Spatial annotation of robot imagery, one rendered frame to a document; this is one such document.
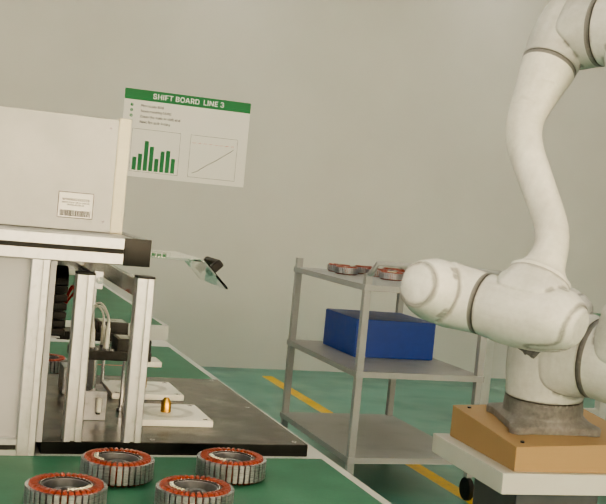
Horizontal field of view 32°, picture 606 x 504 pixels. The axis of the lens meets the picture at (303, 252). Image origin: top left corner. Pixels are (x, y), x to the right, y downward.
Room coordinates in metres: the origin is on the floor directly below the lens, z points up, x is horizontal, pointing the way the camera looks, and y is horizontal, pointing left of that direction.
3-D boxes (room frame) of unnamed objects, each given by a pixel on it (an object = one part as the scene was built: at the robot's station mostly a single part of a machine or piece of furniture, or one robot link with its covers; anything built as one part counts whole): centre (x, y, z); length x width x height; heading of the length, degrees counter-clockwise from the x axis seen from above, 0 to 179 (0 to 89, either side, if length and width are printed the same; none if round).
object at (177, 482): (1.49, 0.12, 0.77); 0.11 x 0.11 x 0.04
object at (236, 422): (2.10, 0.29, 0.76); 0.64 x 0.47 x 0.02; 20
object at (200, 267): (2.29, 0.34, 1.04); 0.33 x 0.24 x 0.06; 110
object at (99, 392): (1.95, 0.37, 0.80); 0.08 x 0.05 x 0.06; 20
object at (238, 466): (1.68, 0.08, 0.77); 0.11 x 0.11 x 0.04
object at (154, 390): (2.22, 0.31, 0.78); 0.15 x 0.15 x 0.01; 20
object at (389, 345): (4.82, -0.40, 0.51); 1.01 x 0.60 x 1.01; 20
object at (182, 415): (2.00, 0.23, 0.78); 0.15 x 0.15 x 0.01; 20
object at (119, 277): (2.08, 0.37, 1.03); 0.62 x 0.01 x 0.03; 20
